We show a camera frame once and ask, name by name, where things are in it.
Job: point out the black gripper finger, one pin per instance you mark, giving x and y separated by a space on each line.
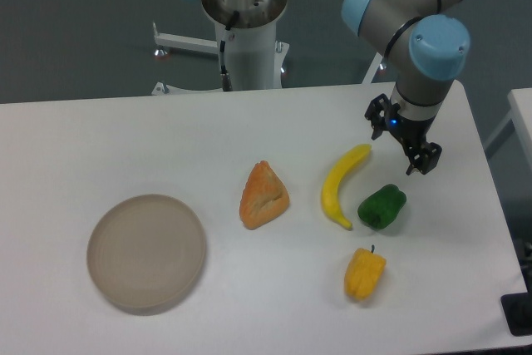
379 113
423 158

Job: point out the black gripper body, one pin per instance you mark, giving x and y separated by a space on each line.
410 134

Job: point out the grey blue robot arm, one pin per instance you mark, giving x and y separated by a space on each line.
427 48

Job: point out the green bell pepper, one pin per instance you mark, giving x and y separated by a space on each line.
381 208

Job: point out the yellow bell pepper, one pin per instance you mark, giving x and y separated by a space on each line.
363 273

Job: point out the yellow banana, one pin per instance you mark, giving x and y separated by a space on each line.
329 197

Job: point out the white side table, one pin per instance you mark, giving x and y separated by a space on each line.
517 120

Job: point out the orange pastry triangle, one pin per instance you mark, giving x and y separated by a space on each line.
264 197

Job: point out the black device at edge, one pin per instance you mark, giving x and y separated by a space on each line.
517 311

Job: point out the beige round plate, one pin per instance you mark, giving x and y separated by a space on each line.
146 254

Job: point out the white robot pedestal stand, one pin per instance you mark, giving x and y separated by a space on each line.
246 45

